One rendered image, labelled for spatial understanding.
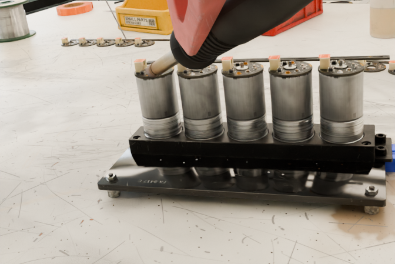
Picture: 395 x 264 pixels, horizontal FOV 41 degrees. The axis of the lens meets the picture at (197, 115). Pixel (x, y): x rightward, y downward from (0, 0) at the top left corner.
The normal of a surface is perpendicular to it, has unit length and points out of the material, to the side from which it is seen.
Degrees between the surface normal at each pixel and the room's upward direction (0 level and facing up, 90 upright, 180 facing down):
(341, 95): 90
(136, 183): 0
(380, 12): 90
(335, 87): 90
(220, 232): 0
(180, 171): 0
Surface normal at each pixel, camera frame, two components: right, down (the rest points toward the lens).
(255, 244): -0.11, -0.92
